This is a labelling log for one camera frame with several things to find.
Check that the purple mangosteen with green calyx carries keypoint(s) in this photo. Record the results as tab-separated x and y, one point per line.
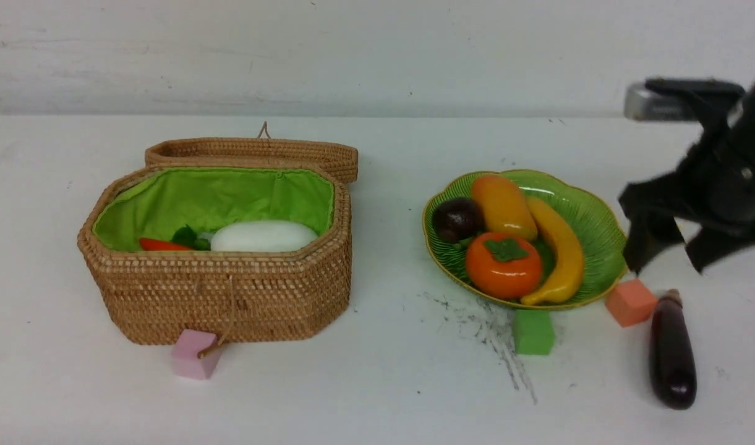
458	219

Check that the orange foam cube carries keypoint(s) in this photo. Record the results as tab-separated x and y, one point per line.
630	303

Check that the orange persimmon with green leaf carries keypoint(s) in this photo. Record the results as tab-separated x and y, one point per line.
503	266

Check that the woven rattan basket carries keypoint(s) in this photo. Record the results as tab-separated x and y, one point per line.
241	296

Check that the white radish with green leaves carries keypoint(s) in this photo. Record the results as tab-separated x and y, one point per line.
262	236

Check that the green foam cube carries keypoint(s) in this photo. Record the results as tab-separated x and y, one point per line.
533	333

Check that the dark purple eggplant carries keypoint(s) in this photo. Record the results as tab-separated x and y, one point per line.
671	364

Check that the orange carrot with green leaves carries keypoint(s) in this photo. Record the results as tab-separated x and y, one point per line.
164	245

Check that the yellow banana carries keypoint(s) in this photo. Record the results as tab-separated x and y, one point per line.
567	276

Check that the woven rattan basket lid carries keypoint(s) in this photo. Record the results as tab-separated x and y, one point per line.
338	160

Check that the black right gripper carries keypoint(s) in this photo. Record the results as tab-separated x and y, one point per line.
713	185

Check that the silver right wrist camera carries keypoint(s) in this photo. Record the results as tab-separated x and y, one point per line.
679	99

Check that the pink foam cube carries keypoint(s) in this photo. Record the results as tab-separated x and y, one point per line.
195	354

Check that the yellow orange mango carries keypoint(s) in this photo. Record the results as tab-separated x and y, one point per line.
504	206

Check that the green glass plate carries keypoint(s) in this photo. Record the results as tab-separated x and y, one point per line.
591	219

